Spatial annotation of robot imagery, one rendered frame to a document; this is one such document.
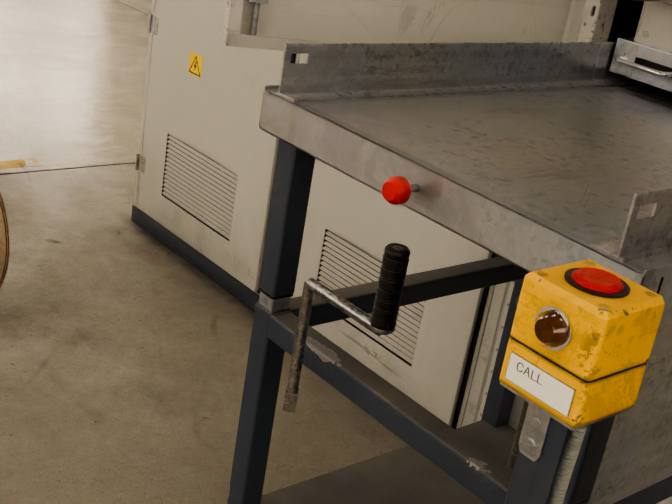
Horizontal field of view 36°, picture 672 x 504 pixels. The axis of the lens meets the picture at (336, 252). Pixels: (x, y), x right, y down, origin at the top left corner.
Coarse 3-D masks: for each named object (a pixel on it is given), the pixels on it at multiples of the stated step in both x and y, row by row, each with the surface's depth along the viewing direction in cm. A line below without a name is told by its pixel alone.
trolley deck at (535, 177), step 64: (320, 128) 132; (384, 128) 131; (448, 128) 136; (512, 128) 141; (576, 128) 147; (640, 128) 154; (448, 192) 116; (512, 192) 115; (576, 192) 119; (512, 256) 111; (576, 256) 104
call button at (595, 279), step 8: (576, 272) 79; (584, 272) 80; (592, 272) 80; (600, 272) 80; (608, 272) 80; (576, 280) 79; (584, 280) 78; (592, 280) 78; (600, 280) 79; (608, 280) 79; (616, 280) 79; (592, 288) 78; (600, 288) 78; (608, 288) 78; (616, 288) 78
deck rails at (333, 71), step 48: (288, 48) 136; (336, 48) 141; (384, 48) 146; (432, 48) 153; (480, 48) 159; (528, 48) 166; (576, 48) 174; (288, 96) 137; (336, 96) 141; (384, 96) 146; (624, 240) 100
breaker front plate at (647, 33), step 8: (648, 8) 176; (656, 8) 174; (664, 8) 173; (648, 16) 176; (656, 16) 175; (664, 16) 174; (640, 24) 177; (648, 24) 176; (656, 24) 175; (664, 24) 174; (640, 32) 177; (648, 32) 176; (656, 32) 175; (664, 32) 174; (640, 40) 178; (648, 40) 176; (656, 40) 175; (664, 40) 174; (664, 48) 174
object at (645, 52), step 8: (624, 40) 179; (632, 40) 179; (616, 48) 180; (624, 48) 179; (640, 48) 176; (648, 48) 175; (656, 48) 175; (616, 56) 180; (640, 56) 177; (648, 56) 175; (656, 56) 174; (664, 56) 173; (616, 64) 180; (640, 64) 177; (648, 64) 176; (656, 64) 175; (664, 64) 173; (616, 72) 181; (632, 72) 178; (640, 72) 177; (640, 80) 177; (648, 80) 176; (656, 80) 175; (664, 80) 174; (664, 88) 174
